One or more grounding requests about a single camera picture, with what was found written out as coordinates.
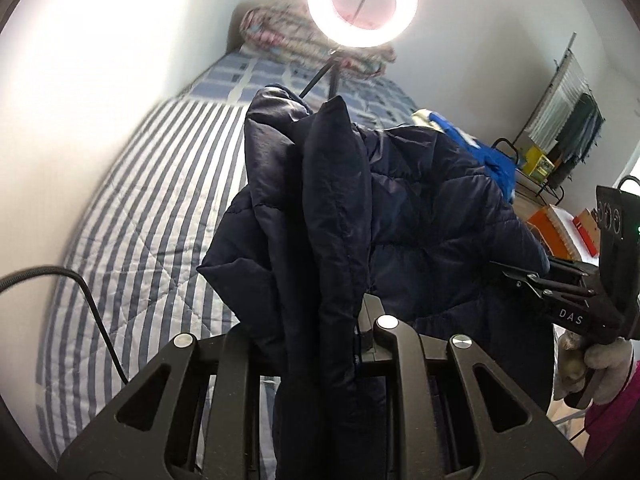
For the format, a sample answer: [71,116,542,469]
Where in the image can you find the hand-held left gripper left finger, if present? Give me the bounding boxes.
[56,322,261,480]

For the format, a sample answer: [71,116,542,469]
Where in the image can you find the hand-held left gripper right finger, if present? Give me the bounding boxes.
[357,294,586,480]

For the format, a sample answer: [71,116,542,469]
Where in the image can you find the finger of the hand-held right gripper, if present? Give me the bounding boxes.
[547,256,601,282]
[489,260,593,302]

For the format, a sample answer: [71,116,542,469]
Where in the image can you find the navy puffer jacket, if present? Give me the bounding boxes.
[196,86,556,480]

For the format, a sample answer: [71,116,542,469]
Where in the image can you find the person's right forearm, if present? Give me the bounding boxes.
[582,360,640,461]

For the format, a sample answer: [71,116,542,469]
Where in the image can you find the dark hanging clothes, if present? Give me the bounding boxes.
[555,92,606,167]

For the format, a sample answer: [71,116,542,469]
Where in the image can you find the person's right hand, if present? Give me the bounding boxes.
[555,332,635,407]

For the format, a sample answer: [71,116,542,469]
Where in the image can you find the orange box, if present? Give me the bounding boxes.
[527,204,601,261]

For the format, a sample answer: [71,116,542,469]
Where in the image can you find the black metal rack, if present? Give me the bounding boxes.
[492,137,569,206]

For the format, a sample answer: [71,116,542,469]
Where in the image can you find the yellow box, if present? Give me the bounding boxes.
[520,146,556,182]

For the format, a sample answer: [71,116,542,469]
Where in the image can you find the blue sweatshirt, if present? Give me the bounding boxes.
[412,108,519,206]

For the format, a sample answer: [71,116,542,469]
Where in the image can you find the white radiator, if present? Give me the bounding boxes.
[522,32,596,147]

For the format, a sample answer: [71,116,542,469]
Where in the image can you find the striped bed mattress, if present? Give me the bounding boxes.
[35,50,422,461]

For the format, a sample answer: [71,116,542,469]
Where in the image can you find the black tripod stand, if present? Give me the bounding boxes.
[299,47,347,102]

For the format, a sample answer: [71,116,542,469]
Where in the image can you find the folded floral blanket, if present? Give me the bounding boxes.
[240,2,397,79]

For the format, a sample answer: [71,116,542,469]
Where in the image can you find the black cable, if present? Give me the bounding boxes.
[0,267,129,387]

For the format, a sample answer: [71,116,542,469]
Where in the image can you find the ring light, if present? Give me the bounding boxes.
[306,0,419,52]

